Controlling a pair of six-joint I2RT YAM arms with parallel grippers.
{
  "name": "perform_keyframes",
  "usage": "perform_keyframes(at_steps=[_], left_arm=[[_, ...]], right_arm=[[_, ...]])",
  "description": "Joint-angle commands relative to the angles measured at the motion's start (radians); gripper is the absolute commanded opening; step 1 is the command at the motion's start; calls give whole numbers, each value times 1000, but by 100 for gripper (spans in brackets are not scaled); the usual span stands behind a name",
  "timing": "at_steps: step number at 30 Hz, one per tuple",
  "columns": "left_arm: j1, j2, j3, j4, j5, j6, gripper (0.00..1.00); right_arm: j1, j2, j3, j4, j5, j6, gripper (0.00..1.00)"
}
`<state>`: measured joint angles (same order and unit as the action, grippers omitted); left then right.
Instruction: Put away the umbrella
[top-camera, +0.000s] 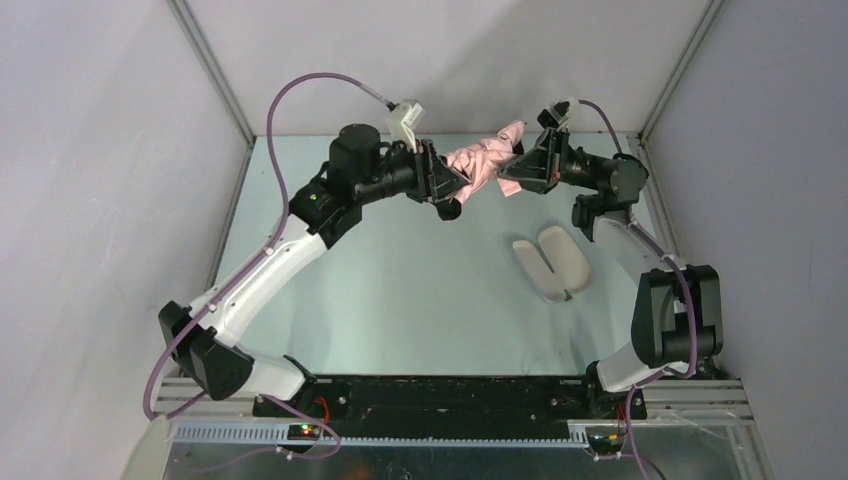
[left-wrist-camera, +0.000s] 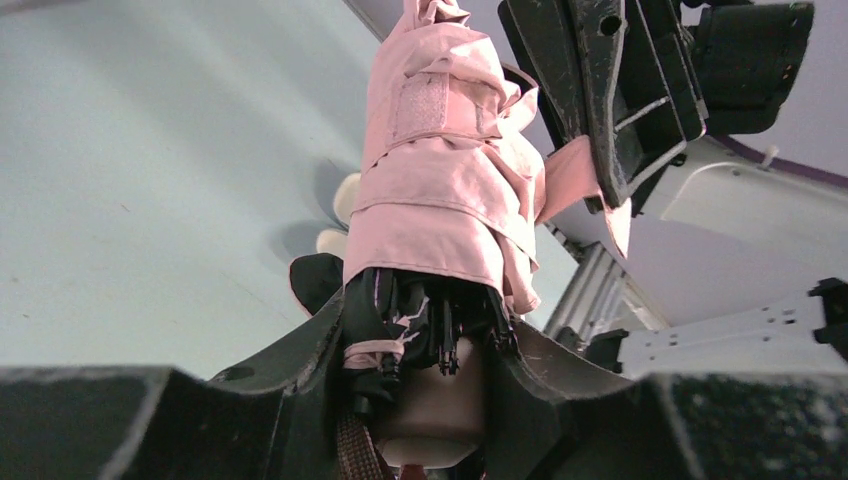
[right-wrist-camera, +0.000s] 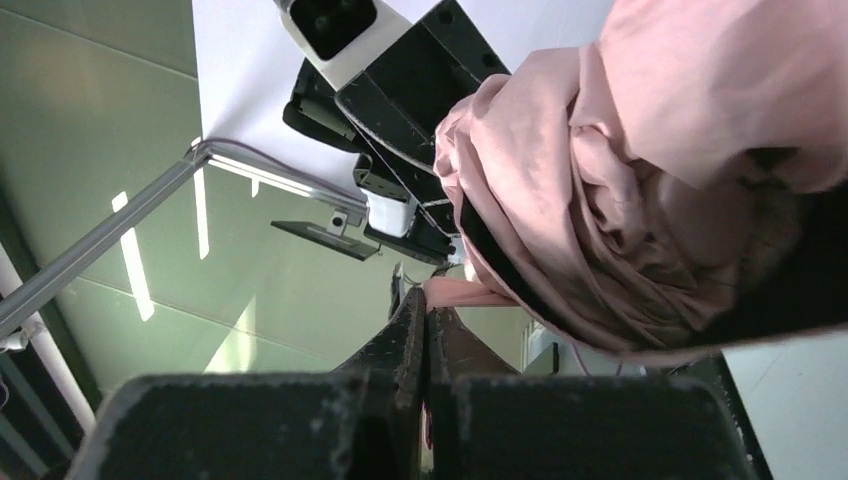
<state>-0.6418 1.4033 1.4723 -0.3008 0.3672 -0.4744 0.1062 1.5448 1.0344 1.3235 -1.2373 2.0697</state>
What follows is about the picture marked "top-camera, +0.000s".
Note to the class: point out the pink black folding umbrella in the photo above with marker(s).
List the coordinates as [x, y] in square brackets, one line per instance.
[479, 164]

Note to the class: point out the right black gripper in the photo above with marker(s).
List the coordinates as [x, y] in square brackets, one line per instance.
[559, 159]

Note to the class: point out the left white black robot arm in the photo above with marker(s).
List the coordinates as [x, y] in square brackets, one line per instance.
[204, 336]

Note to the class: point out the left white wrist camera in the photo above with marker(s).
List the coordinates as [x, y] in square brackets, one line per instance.
[402, 121]

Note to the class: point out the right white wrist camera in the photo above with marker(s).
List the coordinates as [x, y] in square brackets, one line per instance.
[558, 115]

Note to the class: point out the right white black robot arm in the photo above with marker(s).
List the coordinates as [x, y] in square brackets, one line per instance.
[677, 316]

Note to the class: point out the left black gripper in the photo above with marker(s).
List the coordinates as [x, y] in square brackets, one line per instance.
[424, 172]

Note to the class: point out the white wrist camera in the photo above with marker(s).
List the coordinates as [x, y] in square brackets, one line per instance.
[558, 115]
[402, 121]

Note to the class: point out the open grey umbrella case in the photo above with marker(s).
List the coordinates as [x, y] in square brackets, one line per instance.
[553, 264]

